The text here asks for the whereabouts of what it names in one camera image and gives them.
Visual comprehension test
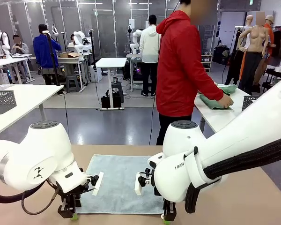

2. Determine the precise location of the seated person in grey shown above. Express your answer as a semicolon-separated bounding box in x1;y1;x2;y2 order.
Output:
11;34;30;80

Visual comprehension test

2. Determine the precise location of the bare tan mannequin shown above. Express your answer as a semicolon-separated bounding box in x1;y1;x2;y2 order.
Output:
238;11;272;92

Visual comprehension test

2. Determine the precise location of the seated person in white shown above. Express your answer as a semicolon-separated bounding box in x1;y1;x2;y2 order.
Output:
67;34;77;49

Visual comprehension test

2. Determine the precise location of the grey step stool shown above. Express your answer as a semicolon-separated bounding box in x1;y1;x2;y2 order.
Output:
65;75;81;93

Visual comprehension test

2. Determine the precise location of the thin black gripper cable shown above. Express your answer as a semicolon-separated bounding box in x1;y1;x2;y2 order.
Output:
21;187;60;215

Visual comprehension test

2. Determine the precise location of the person in white jacket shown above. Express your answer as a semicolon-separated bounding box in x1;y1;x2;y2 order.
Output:
139;14;162;97

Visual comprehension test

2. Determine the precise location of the white robot bench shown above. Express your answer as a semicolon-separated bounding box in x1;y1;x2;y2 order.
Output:
126;53;143;92

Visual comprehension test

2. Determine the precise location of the green towel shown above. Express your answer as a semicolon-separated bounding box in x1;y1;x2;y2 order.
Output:
217;83;239;96
199;93;234;111

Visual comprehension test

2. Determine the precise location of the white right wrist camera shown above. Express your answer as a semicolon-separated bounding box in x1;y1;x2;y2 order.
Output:
134;167;156;196

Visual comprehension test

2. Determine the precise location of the red-sleeved right forearm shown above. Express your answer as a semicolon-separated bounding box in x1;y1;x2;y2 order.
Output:
198;85;225;102

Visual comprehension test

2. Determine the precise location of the long white desk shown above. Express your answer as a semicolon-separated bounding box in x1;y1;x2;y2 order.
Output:
0;57;36;84

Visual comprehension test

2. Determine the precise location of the person in red jacket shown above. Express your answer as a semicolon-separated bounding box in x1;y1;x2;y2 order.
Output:
155;0;225;146

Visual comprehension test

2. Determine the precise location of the grey towel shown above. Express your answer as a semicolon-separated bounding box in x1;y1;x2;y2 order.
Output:
76;154;165;215

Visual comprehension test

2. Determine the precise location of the open cardboard box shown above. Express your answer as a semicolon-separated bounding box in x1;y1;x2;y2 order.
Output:
60;52;81;59

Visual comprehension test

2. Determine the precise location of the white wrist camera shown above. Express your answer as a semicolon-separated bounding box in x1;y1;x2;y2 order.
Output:
86;172;105;196
134;167;156;196

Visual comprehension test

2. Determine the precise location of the pale mannequin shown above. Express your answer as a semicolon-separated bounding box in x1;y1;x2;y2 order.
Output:
225;15;255;85

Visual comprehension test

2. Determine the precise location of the black camera stand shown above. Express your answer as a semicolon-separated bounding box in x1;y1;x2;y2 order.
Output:
42;30;62;86
89;29;97;72

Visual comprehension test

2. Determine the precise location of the wooden shoe shelf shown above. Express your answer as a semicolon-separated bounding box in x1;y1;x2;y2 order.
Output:
200;54;213;73

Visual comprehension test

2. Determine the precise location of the black luggage bag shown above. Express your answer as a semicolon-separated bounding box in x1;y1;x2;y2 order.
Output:
212;45;230;66

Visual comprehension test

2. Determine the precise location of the dark grey mesh basket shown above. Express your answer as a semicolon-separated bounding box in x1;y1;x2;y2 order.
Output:
242;95;261;113

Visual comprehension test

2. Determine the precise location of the grey perforated basket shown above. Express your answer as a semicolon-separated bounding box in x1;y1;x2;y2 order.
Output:
0;90;16;115

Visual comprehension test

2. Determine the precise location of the white computer case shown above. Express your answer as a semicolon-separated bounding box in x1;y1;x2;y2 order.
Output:
89;65;103;83

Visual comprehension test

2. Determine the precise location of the black right arm cable sleeve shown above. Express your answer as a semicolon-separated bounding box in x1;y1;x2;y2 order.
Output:
185;135;281;214

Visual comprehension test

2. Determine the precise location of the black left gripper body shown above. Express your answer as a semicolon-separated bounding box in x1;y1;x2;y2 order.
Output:
57;184;89;204

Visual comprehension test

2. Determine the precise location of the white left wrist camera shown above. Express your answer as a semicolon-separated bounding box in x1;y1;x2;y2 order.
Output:
86;172;105;196

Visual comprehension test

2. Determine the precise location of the black shelf cart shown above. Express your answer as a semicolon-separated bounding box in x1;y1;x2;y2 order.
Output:
262;67;281;94

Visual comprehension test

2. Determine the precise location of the white standing desk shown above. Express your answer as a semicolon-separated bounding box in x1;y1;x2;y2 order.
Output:
95;57;127;111

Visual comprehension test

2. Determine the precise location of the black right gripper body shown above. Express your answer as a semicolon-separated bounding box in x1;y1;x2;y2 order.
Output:
163;198;178;209

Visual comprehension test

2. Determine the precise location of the grey workbench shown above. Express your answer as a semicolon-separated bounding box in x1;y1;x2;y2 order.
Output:
30;55;88;92

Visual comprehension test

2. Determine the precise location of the person's right hand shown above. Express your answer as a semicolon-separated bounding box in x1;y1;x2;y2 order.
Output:
217;93;235;110

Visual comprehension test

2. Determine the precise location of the person in blue hoodie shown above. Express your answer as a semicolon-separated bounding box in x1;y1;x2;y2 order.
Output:
32;23;62;85

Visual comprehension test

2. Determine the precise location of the white side table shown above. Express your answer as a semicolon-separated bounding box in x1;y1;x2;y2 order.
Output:
193;83;260;134

